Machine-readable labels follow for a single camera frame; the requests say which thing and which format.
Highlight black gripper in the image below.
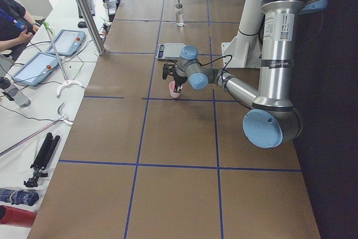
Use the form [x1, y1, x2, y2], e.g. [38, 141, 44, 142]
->
[173, 72, 187, 93]

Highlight pink plastic cup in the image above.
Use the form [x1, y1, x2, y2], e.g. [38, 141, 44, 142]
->
[168, 81, 181, 99]

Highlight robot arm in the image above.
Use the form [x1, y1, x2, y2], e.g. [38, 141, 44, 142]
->
[163, 0, 329, 148]

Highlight digital kitchen scale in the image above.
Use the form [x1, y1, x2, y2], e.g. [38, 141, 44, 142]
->
[156, 43, 185, 60]

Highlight white pillar with base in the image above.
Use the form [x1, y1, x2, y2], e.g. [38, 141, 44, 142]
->
[222, 0, 263, 68]

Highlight black computer mouse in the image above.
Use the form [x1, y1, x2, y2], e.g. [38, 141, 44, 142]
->
[77, 21, 87, 29]

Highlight far teach pendant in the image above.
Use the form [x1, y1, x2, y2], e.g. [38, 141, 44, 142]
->
[53, 29, 86, 57]

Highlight teach pendant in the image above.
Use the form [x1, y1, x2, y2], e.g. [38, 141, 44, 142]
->
[12, 52, 58, 86]
[53, 29, 86, 57]

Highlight black keyboard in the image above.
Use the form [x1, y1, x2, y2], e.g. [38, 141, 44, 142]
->
[85, 0, 95, 16]

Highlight black folded tripod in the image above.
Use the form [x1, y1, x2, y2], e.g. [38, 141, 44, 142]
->
[23, 133, 60, 188]

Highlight near teach pendant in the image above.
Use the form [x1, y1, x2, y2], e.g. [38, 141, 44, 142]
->
[12, 52, 58, 86]

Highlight seated person black shirt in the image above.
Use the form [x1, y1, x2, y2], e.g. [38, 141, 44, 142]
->
[1, 0, 40, 60]

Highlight blue folded umbrella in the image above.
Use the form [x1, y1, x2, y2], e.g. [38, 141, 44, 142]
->
[1, 188, 39, 206]

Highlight red bottle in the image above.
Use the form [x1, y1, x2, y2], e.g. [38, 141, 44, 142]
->
[1, 205, 37, 228]

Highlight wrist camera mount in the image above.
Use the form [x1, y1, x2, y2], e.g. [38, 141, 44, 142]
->
[162, 63, 176, 80]

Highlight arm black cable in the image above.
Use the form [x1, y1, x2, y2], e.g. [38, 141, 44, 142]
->
[195, 55, 233, 88]

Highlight aluminium frame post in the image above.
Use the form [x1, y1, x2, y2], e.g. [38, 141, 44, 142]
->
[76, 0, 105, 55]

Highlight grabber stick green handle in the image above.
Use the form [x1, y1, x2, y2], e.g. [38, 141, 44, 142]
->
[43, 21, 84, 98]

